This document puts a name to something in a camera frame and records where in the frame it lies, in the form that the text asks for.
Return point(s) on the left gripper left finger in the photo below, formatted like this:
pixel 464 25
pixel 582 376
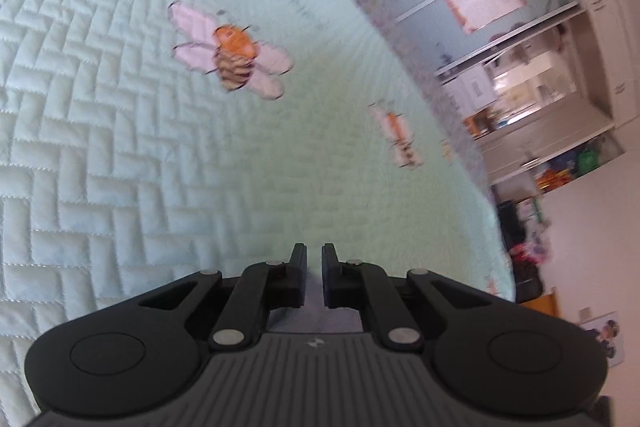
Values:
pixel 261 288

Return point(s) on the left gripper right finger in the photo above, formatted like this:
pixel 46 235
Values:
pixel 366 288

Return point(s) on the blue fleece pants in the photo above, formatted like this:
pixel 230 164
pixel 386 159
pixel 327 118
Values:
pixel 314 317

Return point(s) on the black chair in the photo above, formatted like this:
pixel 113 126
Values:
pixel 528 284

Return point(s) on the room door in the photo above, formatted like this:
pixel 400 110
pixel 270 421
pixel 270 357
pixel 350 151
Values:
pixel 539 137

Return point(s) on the white drawer cabinet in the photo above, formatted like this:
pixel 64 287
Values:
pixel 472 91

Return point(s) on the green quilted bee bedspread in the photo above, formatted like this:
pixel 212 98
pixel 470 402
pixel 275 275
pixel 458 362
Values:
pixel 143 140

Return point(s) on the sliding door wardrobe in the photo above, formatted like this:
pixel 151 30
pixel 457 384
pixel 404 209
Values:
pixel 475 6

